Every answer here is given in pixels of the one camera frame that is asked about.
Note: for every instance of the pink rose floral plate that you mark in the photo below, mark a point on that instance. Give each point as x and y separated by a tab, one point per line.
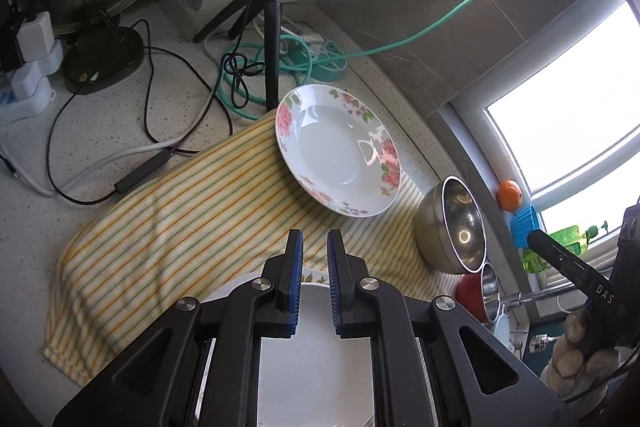
330	147

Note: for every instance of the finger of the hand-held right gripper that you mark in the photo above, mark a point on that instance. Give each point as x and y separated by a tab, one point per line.
560	257

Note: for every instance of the black tripod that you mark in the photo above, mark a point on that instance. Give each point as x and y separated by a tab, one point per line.
272	47

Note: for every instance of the chrome faucet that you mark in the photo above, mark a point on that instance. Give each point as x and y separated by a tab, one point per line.
537	295

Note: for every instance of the white power adapter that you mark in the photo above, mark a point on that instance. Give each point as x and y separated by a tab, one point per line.
35	34

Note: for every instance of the green dish soap bottle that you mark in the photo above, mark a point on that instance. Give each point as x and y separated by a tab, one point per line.
567	236

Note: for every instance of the green power strip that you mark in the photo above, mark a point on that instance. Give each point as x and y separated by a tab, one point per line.
327	62

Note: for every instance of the yellow striped cloth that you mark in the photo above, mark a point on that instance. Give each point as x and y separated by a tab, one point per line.
190	217

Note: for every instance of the magenta flower floral plate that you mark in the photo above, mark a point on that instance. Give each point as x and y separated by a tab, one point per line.
315	372

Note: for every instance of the dark rounded base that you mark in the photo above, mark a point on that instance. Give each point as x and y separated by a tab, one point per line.
105	52

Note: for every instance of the red steel bowl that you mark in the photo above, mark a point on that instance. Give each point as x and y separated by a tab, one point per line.
470	294

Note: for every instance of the light blue ceramic bowl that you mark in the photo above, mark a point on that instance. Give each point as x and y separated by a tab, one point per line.
501	332

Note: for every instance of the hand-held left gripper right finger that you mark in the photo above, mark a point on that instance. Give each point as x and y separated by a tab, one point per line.
336	277

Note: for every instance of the large steel bowl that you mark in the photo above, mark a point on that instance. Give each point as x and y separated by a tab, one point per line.
435	227

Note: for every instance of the person's right hand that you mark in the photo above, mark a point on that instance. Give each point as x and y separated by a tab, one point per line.
570	357

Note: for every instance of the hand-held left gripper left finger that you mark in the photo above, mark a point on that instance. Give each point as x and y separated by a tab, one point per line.
295	277

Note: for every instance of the orange tangerine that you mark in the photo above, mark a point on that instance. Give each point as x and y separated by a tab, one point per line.
510	196

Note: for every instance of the white framed window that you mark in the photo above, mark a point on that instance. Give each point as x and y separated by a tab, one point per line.
575	132

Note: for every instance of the blue fluted cup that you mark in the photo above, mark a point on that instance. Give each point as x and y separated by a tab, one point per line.
525	224

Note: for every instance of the white power strip with plugs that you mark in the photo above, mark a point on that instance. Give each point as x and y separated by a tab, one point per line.
30	79

